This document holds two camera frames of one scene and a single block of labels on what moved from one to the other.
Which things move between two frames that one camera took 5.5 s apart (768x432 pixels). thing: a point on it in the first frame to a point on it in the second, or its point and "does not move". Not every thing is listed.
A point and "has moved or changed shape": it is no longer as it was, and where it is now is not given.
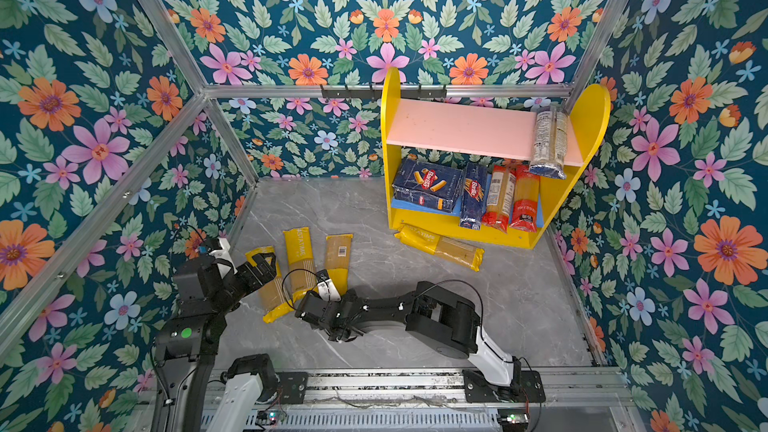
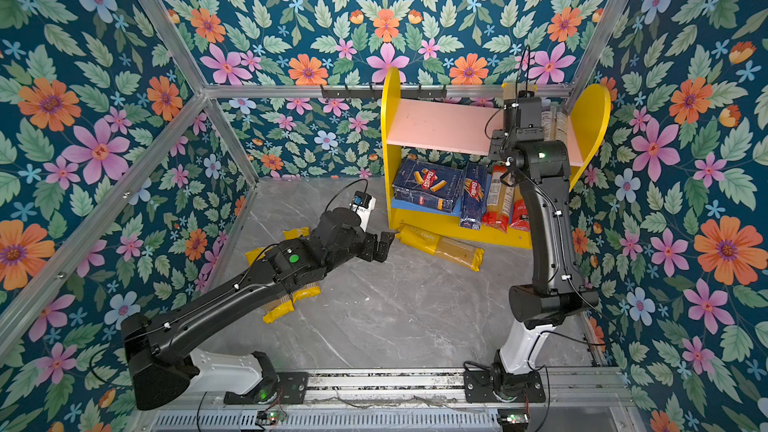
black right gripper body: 345,300 to 501,146
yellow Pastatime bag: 449,249 does not move
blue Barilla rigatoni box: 428,186 does not move
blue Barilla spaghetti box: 474,195 does not move
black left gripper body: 234,287 to 365,243
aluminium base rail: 419,400 does not move
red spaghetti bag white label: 500,197 does not move
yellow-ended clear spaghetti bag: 337,258 has moved or changed shape
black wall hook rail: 378,93 does not move
